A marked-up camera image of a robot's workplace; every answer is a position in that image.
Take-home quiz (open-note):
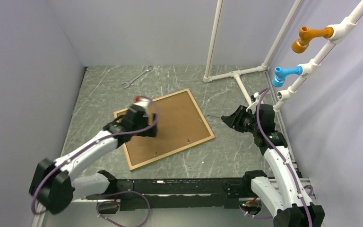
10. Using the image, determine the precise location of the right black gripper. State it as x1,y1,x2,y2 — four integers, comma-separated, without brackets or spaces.
223,105,260,134

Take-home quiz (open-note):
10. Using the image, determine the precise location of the green wooden photo frame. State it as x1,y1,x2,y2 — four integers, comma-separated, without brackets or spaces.
122,88,215,171

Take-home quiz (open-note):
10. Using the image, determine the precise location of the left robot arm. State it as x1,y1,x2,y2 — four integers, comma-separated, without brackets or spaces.
29,101,159,215

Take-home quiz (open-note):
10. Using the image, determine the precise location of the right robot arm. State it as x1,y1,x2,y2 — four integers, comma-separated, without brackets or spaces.
221,104,325,227

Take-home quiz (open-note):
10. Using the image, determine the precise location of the silver open-end wrench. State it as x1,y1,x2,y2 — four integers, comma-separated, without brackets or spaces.
122,66,153,88

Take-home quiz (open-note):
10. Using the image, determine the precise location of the blue pipe fitting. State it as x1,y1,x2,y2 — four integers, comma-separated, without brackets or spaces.
272,66,303,87

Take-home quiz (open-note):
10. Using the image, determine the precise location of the orange pipe fitting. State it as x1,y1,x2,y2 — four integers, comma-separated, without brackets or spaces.
291,26,334,53

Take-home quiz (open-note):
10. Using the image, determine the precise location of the white PVC pipe rack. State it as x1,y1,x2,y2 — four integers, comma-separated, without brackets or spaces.
202,0,363,112

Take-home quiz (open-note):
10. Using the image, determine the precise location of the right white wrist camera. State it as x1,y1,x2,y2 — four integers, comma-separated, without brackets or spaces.
246,92,261,111

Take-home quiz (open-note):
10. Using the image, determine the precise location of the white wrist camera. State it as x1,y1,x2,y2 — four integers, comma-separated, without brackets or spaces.
134,96,151,117
246,92,261,111

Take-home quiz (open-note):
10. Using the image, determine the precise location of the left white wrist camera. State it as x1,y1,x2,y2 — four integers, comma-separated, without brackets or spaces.
134,96,151,117

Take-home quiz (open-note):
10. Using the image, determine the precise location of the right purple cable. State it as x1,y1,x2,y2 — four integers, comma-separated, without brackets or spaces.
239,87,314,227

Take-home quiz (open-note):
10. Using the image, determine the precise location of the purple cable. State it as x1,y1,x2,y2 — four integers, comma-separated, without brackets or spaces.
239,87,314,227
31,96,161,227

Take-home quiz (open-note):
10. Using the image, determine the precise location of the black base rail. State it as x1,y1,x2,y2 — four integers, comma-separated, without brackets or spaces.
86,178,273,211

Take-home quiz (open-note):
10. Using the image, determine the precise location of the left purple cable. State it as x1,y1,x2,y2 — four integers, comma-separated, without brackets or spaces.
31,96,161,227

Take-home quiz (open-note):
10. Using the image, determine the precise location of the aluminium extrusion frame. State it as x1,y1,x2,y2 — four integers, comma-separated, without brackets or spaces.
29,170,325,227

